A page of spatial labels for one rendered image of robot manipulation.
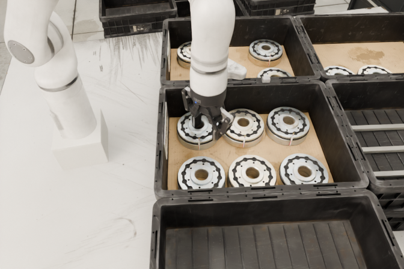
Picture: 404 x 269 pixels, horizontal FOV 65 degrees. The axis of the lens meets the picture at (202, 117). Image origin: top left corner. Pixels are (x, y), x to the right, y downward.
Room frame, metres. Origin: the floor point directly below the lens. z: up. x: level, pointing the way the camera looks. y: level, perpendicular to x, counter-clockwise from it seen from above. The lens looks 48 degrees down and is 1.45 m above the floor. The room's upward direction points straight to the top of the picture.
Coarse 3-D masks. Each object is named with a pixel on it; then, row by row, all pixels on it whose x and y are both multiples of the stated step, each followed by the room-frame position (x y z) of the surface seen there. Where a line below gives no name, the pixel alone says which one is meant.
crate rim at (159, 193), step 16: (288, 80) 0.59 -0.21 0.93; (304, 80) 0.59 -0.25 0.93; (160, 96) 0.53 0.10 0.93; (160, 112) 0.48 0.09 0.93; (336, 112) 0.48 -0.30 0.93; (160, 128) 0.44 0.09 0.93; (160, 144) 0.39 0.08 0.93; (160, 160) 0.36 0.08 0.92; (352, 160) 0.36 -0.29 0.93; (160, 176) 0.32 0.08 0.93; (160, 192) 0.29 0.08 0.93; (176, 192) 0.29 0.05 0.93; (192, 192) 0.29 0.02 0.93; (208, 192) 0.29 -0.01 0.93; (224, 192) 0.29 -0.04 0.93; (240, 192) 0.29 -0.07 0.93; (256, 192) 0.29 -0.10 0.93; (272, 192) 0.29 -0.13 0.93
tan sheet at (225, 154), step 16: (304, 112) 0.58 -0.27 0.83; (176, 128) 0.52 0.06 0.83; (176, 144) 0.47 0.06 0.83; (224, 144) 0.47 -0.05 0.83; (272, 144) 0.47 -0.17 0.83; (304, 144) 0.47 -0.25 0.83; (176, 160) 0.42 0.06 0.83; (224, 160) 0.42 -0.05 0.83; (272, 160) 0.42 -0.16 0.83; (320, 160) 0.42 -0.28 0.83; (176, 176) 0.38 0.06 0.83; (304, 176) 0.38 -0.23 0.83
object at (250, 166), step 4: (248, 164) 0.39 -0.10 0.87; (252, 164) 0.39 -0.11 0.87; (244, 168) 0.38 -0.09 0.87; (248, 168) 0.38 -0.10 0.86; (252, 168) 0.38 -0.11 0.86; (256, 168) 0.38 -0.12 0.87; (260, 168) 0.38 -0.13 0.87; (244, 172) 0.37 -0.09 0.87; (260, 172) 0.37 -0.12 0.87; (244, 176) 0.36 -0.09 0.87; (260, 176) 0.36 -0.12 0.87; (244, 180) 0.35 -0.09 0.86; (248, 180) 0.35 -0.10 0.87; (252, 180) 0.35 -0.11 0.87; (256, 180) 0.35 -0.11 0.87; (260, 180) 0.35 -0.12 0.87
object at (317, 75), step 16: (240, 16) 0.88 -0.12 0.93; (256, 16) 0.88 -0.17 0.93; (272, 16) 0.88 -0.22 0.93; (288, 16) 0.88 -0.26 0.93; (304, 48) 0.72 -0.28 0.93; (160, 80) 0.59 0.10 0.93; (176, 80) 0.59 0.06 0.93; (240, 80) 0.59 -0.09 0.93; (256, 80) 0.59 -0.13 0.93; (272, 80) 0.59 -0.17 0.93
